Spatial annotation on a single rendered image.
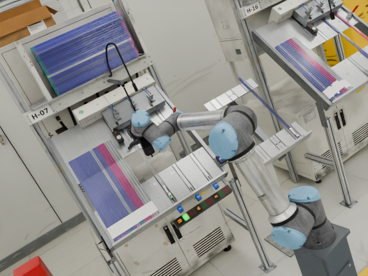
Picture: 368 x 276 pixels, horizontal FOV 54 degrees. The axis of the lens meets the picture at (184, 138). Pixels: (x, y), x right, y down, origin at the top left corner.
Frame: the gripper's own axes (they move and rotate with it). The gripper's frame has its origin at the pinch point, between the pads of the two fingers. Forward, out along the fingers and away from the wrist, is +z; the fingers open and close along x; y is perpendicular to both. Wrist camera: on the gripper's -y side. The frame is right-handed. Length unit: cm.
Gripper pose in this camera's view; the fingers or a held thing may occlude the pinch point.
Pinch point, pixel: (140, 145)
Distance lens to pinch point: 184.0
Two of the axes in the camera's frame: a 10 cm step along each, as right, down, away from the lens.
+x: -8.2, 4.9, -3.0
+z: -1.5, 3.2, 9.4
